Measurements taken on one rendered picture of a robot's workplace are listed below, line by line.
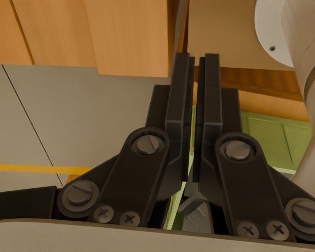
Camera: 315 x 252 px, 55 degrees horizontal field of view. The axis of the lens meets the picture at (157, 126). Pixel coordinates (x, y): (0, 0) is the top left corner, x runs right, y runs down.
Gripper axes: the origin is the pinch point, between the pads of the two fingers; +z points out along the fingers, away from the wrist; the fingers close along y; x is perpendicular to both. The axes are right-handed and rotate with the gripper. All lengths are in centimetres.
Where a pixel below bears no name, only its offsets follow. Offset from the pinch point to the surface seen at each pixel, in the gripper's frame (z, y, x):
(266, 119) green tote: 49, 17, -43
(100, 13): 39.9, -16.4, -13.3
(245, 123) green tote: 46, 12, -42
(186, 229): 32, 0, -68
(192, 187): 39, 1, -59
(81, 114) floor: 130, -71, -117
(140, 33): 40.0, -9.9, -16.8
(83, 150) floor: 130, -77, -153
